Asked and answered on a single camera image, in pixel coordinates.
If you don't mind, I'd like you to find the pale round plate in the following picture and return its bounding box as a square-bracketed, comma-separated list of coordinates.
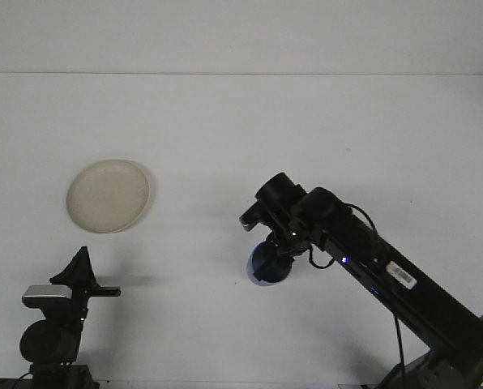
[66, 159, 151, 235]

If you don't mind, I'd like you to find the pale blue cup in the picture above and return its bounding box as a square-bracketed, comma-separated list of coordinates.
[245, 239, 296, 289]

